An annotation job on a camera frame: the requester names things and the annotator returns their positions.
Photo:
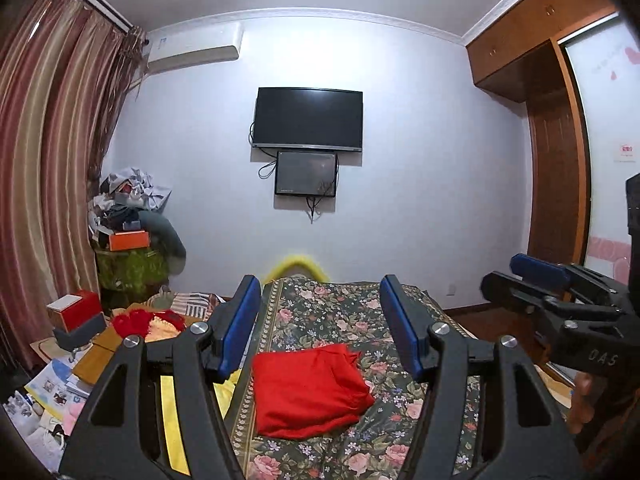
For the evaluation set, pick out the striped curtain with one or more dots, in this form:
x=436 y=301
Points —
x=65 y=73

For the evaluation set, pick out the black wall television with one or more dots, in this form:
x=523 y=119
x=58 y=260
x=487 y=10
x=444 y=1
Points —
x=292 y=117

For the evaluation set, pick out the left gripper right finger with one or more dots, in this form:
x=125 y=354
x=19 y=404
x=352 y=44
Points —
x=520 y=432

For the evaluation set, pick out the crumpled grey clothes pile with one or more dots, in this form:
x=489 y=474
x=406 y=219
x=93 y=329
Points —
x=127 y=200

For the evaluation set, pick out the wooden wardrobe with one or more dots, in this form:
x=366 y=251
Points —
x=515 y=52

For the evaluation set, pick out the yellow curved object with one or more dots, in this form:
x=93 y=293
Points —
x=297 y=265

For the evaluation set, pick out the yellow garment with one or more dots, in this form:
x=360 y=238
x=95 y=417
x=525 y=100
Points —
x=175 y=450

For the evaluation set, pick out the dark grey cushion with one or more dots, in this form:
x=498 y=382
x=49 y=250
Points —
x=164 y=238

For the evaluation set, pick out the orange box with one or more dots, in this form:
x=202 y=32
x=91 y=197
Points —
x=128 y=240

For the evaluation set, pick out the small wall monitor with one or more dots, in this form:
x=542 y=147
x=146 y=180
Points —
x=306 y=174

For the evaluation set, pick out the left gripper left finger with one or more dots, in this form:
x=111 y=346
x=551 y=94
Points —
x=119 y=433

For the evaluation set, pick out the white air conditioner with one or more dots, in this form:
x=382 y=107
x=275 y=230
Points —
x=202 y=45

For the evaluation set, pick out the red zip jacket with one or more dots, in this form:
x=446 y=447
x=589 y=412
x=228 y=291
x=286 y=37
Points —
x=303 y=394

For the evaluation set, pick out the white sliding wardrobe door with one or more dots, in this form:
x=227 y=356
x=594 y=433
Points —
x=604 y=59

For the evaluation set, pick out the red plush toy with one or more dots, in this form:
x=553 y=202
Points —
x=149 y=325

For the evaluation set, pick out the floral bed cover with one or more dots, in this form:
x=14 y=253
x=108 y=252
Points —
x=299 y=313

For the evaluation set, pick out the red and white box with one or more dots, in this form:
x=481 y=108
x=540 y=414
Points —
x=71 y=311

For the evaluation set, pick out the person's right hand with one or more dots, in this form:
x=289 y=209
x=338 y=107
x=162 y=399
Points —
x=581 y=407

